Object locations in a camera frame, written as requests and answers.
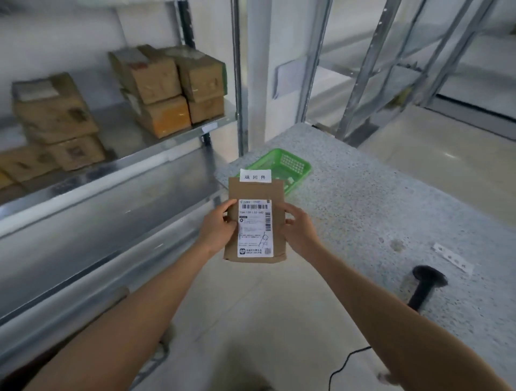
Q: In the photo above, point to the cardboard box with green tape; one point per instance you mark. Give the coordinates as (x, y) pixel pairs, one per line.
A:
(199, 74)

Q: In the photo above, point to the black barcode scanner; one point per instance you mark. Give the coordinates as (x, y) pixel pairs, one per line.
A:
(425, 284)

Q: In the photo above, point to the cardboard box with orange side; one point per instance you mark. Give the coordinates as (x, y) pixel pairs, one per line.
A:
(159, 115)

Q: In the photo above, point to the white label strip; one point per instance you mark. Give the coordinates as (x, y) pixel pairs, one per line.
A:
(453, 257)

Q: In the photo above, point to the person's left thumb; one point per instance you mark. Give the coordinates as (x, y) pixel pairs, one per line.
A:
(229, 206)

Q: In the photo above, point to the person's right forearm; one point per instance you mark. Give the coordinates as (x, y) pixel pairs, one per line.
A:
(387, 322)

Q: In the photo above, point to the brown parcel with shipping label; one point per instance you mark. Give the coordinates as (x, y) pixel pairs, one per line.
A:
(255, 225)

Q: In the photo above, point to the green plastic basket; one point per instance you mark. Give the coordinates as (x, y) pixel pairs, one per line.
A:
(288, 165)

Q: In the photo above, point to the grey metal rack frame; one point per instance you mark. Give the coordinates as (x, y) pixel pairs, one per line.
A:
(403, 68)

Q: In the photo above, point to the white paper sign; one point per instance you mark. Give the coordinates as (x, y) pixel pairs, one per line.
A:
(255, 176)

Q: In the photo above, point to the cardboard box with white label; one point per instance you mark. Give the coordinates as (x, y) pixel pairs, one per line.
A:
(147, 74)

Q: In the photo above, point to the metal shelving rack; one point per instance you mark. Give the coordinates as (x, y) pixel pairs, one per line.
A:
(121, 209)

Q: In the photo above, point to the person's left hand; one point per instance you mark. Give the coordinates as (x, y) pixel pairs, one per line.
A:
(213, 231)

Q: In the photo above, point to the white shelf tag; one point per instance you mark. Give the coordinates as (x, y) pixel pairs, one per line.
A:
(209, 128)

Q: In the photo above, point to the flat cardboard box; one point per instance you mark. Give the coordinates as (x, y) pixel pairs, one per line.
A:
(74, 152)

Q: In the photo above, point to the large cardboard box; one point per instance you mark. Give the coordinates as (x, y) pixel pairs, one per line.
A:
(52, 108)

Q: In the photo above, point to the small plain cardboard box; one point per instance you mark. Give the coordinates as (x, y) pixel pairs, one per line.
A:
(205, 108)

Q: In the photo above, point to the grey wall plate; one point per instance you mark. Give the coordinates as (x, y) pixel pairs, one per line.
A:
(291, 78)

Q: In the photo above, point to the person's right hand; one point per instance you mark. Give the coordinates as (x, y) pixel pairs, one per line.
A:
(300, 233)

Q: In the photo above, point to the person's left forearm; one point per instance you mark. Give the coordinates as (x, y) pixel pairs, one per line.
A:
(121, 322)

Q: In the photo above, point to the low cardboard box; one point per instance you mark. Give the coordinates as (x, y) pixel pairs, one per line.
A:
(22, 163)

